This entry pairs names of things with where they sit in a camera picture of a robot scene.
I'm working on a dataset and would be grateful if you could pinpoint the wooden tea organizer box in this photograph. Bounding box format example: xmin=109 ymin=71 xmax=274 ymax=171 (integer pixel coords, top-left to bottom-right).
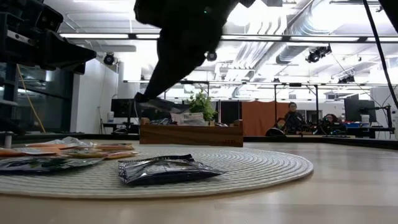
xmin=139 ymin=117 xmax=244 ymax=148

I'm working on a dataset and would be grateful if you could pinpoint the orange partition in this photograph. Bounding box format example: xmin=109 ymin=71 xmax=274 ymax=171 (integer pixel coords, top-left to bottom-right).
xmin=241 ymin=100 xmax=292 ymax=137

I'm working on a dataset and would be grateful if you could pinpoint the round security camera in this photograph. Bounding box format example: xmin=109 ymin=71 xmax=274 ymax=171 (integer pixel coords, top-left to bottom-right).
xmin=103 ymin=52 xmax=118 ymax=67

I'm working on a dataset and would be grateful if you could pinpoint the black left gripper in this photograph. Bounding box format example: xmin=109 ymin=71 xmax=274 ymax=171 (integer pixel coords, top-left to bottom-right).
xmin=0 ymin=9 xmax=97 ymax=75

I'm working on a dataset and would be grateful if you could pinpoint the black computer monitor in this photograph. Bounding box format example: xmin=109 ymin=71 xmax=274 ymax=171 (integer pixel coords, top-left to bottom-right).
xmin=344 ymin=98 xmax=377 ymax=123
xmin=111 ymin=98 xmax=137 ymax=118

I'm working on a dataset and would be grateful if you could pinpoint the silver ventilation duct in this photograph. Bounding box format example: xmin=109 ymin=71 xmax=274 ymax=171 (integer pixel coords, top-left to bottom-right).
xmin=275 ymin=0 xmax=354 ymax=66

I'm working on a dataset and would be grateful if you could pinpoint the round white plate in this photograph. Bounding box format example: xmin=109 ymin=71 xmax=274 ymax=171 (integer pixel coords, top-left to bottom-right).
xmin=0 ymin=143 xmax=315 ymax=200

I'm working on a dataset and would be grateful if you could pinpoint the long ceiling strip light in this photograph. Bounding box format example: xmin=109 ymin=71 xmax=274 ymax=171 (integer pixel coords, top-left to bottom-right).
xmin=58 ymin=32 xmax=161 ymax=40
xmin=221 ymin=34 xmax=389 ymax=43

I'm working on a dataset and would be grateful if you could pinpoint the dark office desk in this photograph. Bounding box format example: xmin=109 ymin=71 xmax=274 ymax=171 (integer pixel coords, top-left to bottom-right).
xmin=341 ymin=126 xmax=396 ymax=139

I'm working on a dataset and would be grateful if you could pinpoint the black ceiling spotlight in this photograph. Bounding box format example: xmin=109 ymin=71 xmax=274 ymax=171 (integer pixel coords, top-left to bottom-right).
xmin=304 ymin=45 xmax=333 ymax=64
xmin=337 ymin=74 xmax=357 ymax=85

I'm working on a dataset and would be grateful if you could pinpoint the Ahmad mango tea packet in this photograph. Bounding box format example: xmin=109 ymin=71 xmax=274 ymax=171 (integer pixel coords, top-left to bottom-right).
xmin=95 ymin=142 xmax=135 ymax=152
xmin=60 ymin=149 xmax=140 ymax=160

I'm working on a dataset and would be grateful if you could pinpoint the black hanging cable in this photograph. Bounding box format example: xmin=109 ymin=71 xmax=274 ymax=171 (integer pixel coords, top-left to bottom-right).
xmin=362 ymin=0 xmax=398 ymax=110

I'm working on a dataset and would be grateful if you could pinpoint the yellow cable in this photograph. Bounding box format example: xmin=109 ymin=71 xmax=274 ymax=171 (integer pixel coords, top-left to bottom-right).
xmin=16 ymin=63 xmax=47 ymax=134

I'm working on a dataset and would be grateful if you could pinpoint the small potted green plant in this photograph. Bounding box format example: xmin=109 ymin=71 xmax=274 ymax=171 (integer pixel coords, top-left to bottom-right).
xmin=186 ymin=90 xmax=218 ymax=127

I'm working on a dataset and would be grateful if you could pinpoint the person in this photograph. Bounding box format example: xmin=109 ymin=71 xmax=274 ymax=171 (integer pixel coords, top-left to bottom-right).
xmin=281 ymin=101 xmax=307 ymax=133
xmin=320 ymin=113 xmax=346 ymax=133

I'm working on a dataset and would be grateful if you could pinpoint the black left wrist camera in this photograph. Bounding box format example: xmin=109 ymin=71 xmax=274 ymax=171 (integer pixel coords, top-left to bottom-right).
xmin=30 ymin=0 xmax=65 ymax=32

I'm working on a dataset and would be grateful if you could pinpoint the black cabinet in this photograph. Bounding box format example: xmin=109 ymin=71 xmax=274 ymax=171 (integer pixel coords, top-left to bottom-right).
xmin=219 ymin=100 xmax=243 ymax=127

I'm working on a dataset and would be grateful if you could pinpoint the white orange Tazo tea packet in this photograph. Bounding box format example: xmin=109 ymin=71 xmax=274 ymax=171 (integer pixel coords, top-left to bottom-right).
xmin=0 ymin=146 xmax=62 ymax=158
xmin=26 ymin=136 xmax=96 ymax=150

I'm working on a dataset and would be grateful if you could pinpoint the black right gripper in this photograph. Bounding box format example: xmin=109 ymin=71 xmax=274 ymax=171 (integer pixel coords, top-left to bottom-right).
xmin=134 ymin=23 xmax=223 ymax=104

